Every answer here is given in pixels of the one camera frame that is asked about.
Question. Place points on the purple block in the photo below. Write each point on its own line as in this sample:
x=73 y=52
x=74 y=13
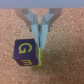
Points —
x=26 y=52

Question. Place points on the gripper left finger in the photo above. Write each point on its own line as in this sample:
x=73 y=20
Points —
x=32 y=21

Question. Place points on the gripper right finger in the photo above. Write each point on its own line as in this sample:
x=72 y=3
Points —
x=47 y=22

